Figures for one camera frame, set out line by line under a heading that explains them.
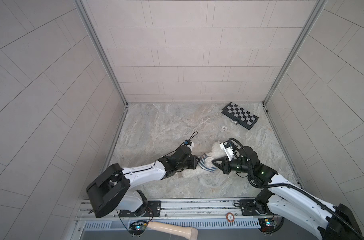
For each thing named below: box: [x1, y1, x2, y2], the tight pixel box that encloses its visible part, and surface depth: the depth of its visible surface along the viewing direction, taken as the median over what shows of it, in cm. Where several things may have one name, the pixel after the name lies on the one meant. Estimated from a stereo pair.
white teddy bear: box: [182, 142, 225, 177], surface depth 76 cm
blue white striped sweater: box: [198, 153, 217, 173], surface depth 75 cm
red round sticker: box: [226, 212, 235, 223], surface depth 71 cm
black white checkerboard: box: [221, 101, 259, 131], surface depth 107 cm
